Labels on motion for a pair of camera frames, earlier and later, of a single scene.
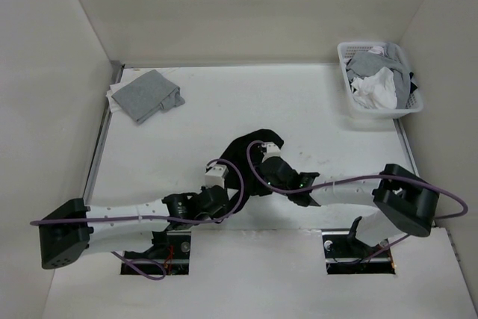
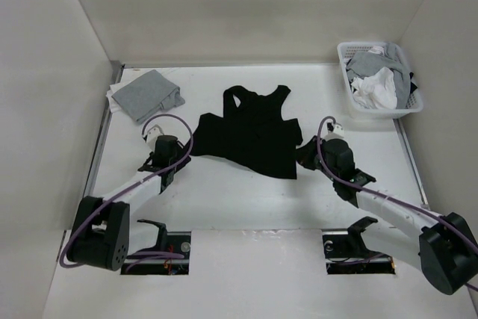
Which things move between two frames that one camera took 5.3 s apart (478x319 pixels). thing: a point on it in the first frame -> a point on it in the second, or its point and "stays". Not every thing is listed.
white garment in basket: [376, 90] stays
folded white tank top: [114, 88] stays
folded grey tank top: [149, 94] stays
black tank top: [243, 152] -> [252, 132]
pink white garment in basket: [376, 49] stays
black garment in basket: [412, 87] stays
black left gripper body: [219, 211] -> [180, 155]
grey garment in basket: [364, 63] stays
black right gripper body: [281, 187] -> [323, 152]
